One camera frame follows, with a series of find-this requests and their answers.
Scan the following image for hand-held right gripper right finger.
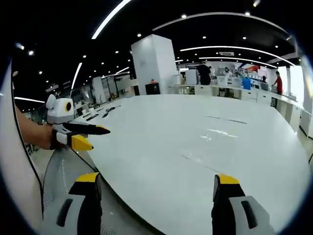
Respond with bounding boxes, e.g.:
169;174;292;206
211;173;277;235

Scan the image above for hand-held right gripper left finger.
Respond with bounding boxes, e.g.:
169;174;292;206
43;172;103;235

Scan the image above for grey mesh chair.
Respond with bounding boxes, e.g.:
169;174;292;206
42;146;157;235

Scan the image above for person in white shirt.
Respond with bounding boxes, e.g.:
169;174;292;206
0;61;45;235

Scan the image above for black cabinet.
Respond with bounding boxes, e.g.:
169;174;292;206
145;82;161;95

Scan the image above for white square pillar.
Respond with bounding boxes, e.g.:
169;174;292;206
131;34;177;95

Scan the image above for long ceiling strip light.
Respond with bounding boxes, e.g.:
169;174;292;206
91;0;133;40

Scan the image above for black cable bundle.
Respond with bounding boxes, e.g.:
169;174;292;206
105;105;122;114

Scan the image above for thin black cable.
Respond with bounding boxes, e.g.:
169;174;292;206
11;82;45;217

